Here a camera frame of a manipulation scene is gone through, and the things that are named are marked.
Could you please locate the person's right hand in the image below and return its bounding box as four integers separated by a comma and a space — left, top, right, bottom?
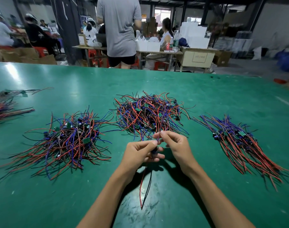
153, 130, 201, 178

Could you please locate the long wooden work table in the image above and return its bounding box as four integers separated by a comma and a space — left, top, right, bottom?
72, 44, 217, 72

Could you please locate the row of cardboard boxes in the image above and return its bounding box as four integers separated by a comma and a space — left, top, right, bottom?
0, 46, 58, 65

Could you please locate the red plastic stool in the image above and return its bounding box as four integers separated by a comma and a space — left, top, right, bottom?
88, 49, 103, 67
34, 46, 49, 58
153, 60, 170, 71

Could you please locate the row of white containers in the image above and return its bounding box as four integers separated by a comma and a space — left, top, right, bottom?
136, 36, 161, 52

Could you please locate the sorted wire bundle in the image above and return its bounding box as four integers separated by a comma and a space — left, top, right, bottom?
0, 96, 35, 126
0, 108, 114, 181

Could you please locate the brown cardboard box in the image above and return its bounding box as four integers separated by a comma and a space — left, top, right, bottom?
213, 50, 232, 67

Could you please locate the person's left forearm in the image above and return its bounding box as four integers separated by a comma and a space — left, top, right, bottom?
77, 175, 133, 228

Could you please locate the dark pillar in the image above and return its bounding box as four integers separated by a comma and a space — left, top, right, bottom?
50, 0, 86, 64

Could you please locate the pile of wires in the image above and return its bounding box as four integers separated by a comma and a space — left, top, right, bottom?
113, 91, 191, 141

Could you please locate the person's left hand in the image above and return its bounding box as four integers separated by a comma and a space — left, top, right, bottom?
117, 140, 166, 184

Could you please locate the cream cabinet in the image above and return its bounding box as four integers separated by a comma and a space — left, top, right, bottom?
178, 47, 217, 73

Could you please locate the heap of blue bags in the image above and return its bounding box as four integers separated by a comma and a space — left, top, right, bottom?
276, 49, 289, 73

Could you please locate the small bunch of set-aside wires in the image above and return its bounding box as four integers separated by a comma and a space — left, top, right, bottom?
192, 115, 289, 192

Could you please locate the person's right forearm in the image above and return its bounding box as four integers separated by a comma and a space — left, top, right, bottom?
185, 166, 256, 228

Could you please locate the stack of white boxes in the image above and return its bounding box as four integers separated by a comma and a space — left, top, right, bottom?
179, 21, 211, 49

